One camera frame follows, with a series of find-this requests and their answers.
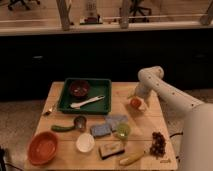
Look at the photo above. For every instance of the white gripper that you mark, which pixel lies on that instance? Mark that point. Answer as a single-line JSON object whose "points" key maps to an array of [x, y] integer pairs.
{"points": [[143, 106]]}

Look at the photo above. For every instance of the orange red apple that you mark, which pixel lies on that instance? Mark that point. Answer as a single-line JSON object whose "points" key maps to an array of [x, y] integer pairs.
{"points": [[135, 102]]}

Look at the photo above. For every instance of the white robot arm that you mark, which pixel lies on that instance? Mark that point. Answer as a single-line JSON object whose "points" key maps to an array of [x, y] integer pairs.
{"points": [[196, 149]]}

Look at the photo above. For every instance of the small metal cup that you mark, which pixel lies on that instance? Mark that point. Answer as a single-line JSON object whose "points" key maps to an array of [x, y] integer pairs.
{"points": [[80, 123]]}

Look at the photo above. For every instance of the white paper cup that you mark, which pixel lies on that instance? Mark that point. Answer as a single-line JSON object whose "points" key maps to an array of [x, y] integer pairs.
{"points": [[85, 143]]}

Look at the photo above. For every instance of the blue grey cloth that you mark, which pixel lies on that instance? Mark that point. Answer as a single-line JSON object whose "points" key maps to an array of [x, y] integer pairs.
{"points": [[115, 120]]}

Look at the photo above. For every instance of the bunch of dark grapes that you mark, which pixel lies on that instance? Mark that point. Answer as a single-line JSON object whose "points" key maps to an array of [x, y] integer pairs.
{"points": [[157, 148]]}

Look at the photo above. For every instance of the blue sponge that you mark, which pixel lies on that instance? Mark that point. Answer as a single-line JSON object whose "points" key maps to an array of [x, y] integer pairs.
{"points": [[100, 130]]}

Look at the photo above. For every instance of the yellow banana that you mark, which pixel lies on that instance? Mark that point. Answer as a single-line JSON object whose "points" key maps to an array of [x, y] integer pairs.
{"points": [[131, 158]]}

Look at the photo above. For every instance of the green plastic tray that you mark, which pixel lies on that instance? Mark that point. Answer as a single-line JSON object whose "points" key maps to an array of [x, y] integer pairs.
{"points": [[97, 87]]}

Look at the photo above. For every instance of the white plastic spoon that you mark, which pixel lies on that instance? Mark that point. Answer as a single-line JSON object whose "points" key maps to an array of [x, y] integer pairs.
{"points": [[91, 100]]}

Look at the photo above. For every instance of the dark red bowl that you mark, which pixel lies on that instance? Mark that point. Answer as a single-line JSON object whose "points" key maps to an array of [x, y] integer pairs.
{"points": [[79, 88]]}

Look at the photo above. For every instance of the green cucumber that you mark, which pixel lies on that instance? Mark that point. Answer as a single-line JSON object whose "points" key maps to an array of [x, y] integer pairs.
{"points": [[57, 128]]}

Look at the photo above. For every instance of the black office chair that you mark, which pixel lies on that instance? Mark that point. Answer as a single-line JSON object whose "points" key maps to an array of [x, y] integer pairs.
{"points": [[23, 3], [138, 12]]}

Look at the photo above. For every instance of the orange plastic bowl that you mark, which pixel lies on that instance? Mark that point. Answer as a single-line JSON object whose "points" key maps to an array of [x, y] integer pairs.
{"points": [[42, 148]]}

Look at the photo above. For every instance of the black office chair left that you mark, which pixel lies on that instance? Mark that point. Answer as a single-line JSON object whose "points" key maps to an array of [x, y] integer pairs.
{"points": [[23, 3]]}

